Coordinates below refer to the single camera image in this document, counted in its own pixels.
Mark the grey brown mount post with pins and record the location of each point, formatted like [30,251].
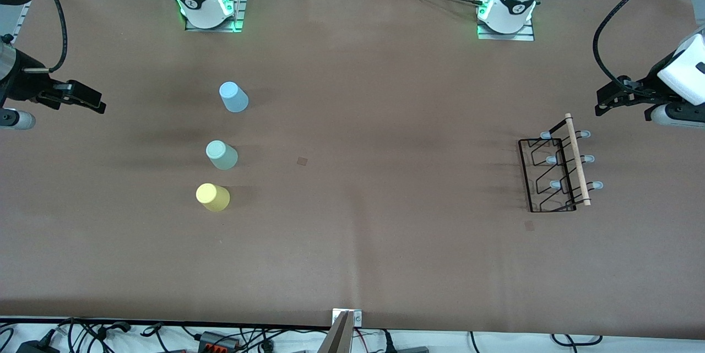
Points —
[337,336]

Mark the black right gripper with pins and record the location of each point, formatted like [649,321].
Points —
[25,85]

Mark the aluminium frame rail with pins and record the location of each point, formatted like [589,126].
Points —
[22,20]

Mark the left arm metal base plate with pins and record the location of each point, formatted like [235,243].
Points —
[506,36]

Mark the black power adapter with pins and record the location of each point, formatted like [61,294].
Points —
[36,347]

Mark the pale green cup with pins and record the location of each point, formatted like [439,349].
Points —
[222,156]

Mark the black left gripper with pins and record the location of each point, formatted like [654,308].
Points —
[645,90]

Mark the brown table cover sheet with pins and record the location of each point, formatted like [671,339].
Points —
[385,232]

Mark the yellow cup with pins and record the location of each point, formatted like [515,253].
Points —
[213,197]

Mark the black plug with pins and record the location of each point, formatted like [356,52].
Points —
[388,342]

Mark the silver metal bracket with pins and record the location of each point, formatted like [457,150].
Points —
[357,317]

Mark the orange black connector block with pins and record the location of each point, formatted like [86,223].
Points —
[217,341]

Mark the light blue cup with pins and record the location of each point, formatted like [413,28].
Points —
[235,98]

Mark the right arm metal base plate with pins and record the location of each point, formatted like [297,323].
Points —
[238,6]

